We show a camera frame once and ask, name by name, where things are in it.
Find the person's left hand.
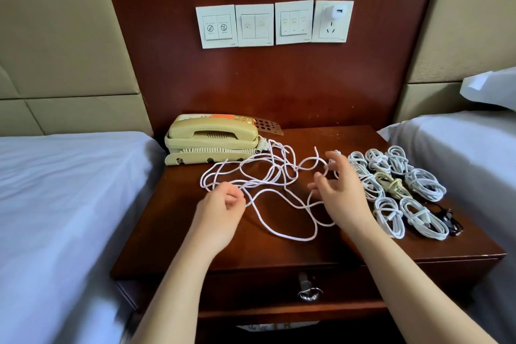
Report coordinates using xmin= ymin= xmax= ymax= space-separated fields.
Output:
xmin=189 ymin=182 xmax=247 ymax=256

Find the person's right hand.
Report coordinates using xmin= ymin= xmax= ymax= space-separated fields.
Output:
xmin=308 ymin=150 xmax=380 ymax=236

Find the cream cable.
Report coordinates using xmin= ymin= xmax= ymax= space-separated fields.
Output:
xmin=375 ymin=172 xmax=412 ymax=199

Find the tangle of white cables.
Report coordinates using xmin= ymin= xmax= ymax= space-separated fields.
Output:
xmin=199 ymin=139 xmax=336 ymax=242

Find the dark wooden drawer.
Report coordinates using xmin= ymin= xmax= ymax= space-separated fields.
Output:
xmin=129 ymin=263 xmax=489 ymax=315

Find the thin black cable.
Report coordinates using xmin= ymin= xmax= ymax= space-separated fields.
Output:
xmin=435 ymin=206 xmax=464 ymax=236

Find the person's right forearm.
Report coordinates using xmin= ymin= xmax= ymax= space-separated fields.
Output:
xmin=350 ymin=214 xmax=497 ymax=344

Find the person's left forearm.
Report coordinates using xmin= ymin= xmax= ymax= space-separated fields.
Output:
xmin=131 ymin=243 xmax=223 ymax=344

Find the wooden nightstand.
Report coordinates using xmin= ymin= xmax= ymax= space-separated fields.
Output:
xmin=110 ymin=124 xmax=507 ymax=344

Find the white crumpled bag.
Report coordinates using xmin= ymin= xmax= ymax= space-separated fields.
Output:
xmin=238 ymin=322 xmax=319 ymax=332

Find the right bed white sheet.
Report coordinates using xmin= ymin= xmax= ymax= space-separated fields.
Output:
xmin=377 ymin=110 xmax=516 ymax=344

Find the bed white sheet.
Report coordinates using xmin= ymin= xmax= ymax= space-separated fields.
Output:
xmin=377 ymin=110 xmax=516 ymax=344
xmin=0 ymin=132 xmax=166 ymax=344

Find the left bed white sheet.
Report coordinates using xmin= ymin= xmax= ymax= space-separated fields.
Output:
xmin=0 ymin=132 xmax=166 ymax=344

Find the white pillow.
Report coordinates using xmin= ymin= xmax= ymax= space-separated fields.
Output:
xmin=460 ymin=67 xmax=516 ymax=111

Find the beige padded headboard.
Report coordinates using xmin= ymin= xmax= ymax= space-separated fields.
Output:
xmin=0 ymin=0 xmax=154 ymax=137
xmin=393 ymin=0 xmax=516 ymax=123

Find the beige corded telephone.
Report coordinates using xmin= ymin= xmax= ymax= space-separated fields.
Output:
xmin=164 ymin=113 xmax=285 ymax=167

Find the metal ring drawer handle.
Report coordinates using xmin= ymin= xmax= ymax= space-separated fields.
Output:
xmin=297 ymin=272 xmax=324 ymax=302

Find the dark wooden wall panel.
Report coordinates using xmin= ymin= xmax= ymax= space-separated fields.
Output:
xmin=97 ymin=0 xmax=445 ymax=135

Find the white triple rocker wall switch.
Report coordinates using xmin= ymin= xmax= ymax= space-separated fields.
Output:
xmin=275 ymin=0 xmax=314 ymax=46

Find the white two-button wall switch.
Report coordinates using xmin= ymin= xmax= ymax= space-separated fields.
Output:
xmin=196 ymin=5 xmax=239 ymax=49

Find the white double rocker wall switch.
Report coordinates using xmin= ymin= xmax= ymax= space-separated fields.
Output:
xmin=235 ymin=3 xmax=275 ymax=47

